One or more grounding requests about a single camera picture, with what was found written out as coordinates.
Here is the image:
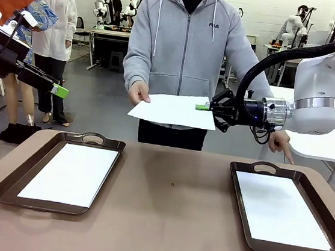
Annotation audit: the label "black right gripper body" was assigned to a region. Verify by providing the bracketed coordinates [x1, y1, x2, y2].
[231, 96, 266, 128]

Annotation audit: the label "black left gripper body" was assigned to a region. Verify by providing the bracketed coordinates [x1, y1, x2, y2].
[0, 29, 33, 83]

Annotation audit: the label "white A4 paper sheet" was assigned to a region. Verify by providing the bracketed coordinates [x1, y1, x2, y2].
[16, 138, 120, 211]
[126, 88, 220, 131]
[228, 170, 335, 251]

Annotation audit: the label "right forearm grey sleeve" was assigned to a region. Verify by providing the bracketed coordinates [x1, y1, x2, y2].
[120, 45, 155, 90]

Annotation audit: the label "person's left hand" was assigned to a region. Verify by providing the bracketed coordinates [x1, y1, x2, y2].
[265, 128, 300, 166]

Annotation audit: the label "person's right hand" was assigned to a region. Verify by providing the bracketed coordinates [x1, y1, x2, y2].
[127, 81, 154, 105]

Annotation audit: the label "black bag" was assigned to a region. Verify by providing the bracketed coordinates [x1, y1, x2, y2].
[0, 120, 43, 148]

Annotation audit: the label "person in white coat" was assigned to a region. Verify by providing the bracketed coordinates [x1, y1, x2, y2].
[13, 0, 85, 128]

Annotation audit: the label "black office chair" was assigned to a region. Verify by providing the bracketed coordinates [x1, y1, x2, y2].
[73, 15, 87, 46]

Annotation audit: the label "person in grey hoodie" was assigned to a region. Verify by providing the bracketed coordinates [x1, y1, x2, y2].
[114, 0, 285, 159]

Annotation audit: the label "black stool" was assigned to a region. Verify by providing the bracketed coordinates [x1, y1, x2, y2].
[109, 51, 127, 73]

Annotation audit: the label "grey background desk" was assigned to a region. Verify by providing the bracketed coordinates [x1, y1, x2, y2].
[87, 27, 132, 73]

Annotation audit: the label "white table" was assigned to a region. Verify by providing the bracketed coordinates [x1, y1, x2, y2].
[257, 85, 335, 193]

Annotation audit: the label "background person black clothes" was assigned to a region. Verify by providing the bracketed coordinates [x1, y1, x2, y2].
[99, 0, 124, 27]

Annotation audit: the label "brown plastic serving tray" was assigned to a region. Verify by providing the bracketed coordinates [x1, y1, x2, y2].
[219, 157, 335, 251]
[0, 121, 128, 221]

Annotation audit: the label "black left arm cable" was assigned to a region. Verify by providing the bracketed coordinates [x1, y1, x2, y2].
[0, 8, 27, 64]

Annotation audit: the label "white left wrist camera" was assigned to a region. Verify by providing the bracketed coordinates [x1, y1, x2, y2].
[10, 8, 44, 32]

